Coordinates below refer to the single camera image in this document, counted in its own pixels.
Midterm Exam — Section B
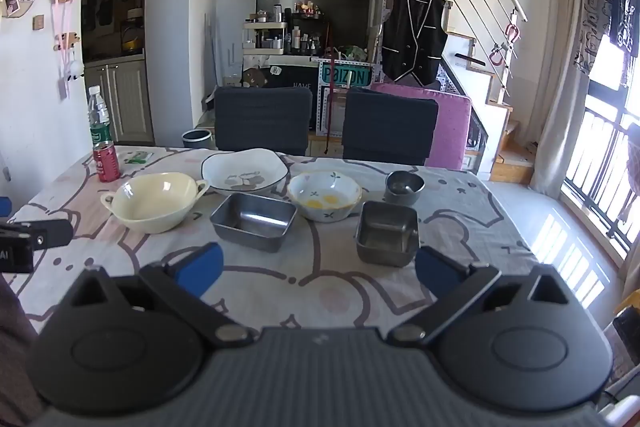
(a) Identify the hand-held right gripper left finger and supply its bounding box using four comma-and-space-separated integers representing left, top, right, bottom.
65, 242, 262, 351

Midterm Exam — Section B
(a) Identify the cream kitchen cabinet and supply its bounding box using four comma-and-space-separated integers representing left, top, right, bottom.
82, 57, 156, 146

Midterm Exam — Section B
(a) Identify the lemon print yellow-rimmed bowl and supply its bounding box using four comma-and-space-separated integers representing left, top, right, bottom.
287, 171, 362, 223

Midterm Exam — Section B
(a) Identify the white trolley shelf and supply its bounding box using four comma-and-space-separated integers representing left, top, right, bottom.
242, 21, 289, 56

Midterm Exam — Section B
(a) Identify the black bag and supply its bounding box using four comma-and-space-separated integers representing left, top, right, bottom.
612, 307, 640, 354

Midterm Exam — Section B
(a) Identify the black window railing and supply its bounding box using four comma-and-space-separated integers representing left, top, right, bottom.
561, 96, 640, 260

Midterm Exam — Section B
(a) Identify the black printed shirt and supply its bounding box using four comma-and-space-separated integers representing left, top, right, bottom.
605, 0, 640, 54

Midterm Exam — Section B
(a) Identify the round steel bowl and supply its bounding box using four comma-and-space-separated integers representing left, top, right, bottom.
384, 171, 426, 206

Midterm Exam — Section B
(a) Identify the white black-rimmed plate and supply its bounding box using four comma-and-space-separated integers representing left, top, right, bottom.
201, 148, 292, 196

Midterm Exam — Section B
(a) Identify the wooden staircase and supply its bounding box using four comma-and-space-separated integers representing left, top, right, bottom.
440, 31, 542, 184

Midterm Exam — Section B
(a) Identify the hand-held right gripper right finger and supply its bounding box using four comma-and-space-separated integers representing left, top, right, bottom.
387, 246, 573, 350

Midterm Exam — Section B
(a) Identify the patterned hanging garment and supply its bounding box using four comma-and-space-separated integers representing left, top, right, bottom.
575, 0, 614, 76

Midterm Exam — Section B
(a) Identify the clear water bottle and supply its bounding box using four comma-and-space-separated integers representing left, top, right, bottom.
88, 86, 112, 146

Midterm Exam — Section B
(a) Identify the rectangular steel tray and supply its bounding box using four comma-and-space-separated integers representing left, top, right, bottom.
209, 193, 298, 253

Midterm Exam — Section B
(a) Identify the teal sign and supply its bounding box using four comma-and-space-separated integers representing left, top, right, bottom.
320, 63, 374, 88

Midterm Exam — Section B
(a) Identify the square steel container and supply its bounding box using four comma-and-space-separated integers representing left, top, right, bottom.
354, 201, 420, 268

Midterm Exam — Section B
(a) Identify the cream two-handled bowl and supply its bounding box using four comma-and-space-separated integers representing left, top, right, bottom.
100, 172, 210, 234

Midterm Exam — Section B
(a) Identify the person's dark clothing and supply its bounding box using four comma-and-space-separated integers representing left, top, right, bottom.
0, 276, 43, 427

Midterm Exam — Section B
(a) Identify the black white-trimmed vest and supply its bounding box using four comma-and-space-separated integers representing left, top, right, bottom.
382, 0, 449, 84

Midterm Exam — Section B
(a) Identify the red strap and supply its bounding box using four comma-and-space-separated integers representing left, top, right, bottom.
321, 21, 335, 154

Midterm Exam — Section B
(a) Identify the red drink can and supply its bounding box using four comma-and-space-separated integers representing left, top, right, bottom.
93, 140, 121, 182

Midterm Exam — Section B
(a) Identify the grey trash bin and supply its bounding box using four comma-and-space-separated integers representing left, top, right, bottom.
181, 129, 216, 150

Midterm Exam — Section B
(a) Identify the dark fabric chair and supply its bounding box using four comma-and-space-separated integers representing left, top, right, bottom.
214, 86, 313, 156
342, 88, 440, 166

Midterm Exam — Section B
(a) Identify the beige curtain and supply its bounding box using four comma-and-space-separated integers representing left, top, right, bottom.
529, 0, 597, 200

